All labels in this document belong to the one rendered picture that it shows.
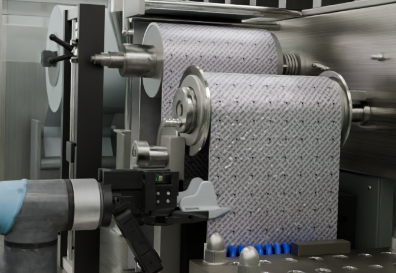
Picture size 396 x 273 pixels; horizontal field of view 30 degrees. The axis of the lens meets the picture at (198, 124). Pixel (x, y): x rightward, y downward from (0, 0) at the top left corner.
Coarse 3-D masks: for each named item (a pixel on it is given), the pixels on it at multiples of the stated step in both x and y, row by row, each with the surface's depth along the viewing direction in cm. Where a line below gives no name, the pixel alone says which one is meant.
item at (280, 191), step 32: (224, 160) 116; (256, 160) 118; (288, 160) 120; (320, 160) 123; (224, 192) 117; (256, 192) 119; (288, 192) 121; (320, 192) 123; (224, 224) 117; (256, 224) 119; (288, 224) 121; (320, 224) 123
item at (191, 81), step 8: (184, 80) 122; (192, 80) 119; (200, 88) 116; (200, 96) 115; (200, 104) 115; (200, 112) 115; (200, 120) 115; (200, 128) 116; (184, 136) 122; (192, 136) 119; (208, 136) 117; (192, 144) 119; (208, 144) 120
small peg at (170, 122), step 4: (164, 120) 118; (168, 120) 118; (172, 120) 118; (176, 120) 118; (180, 120) 119; (164, 124) 118; (168, 124) 118; (172, 124) 118; (176, 124) 118; (180, 124) 119
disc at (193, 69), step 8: (184, 72) 123; (192, 72) 120; (200, 72) 117; (200, 80) 116; (208, 88) 114; (208, 96) 114; (208, 104) 114; (208, 112) 114; (208, 120) 114; (208, 128) 114; (200, 136) 116; (200, 144) 116; (192, 152) 120
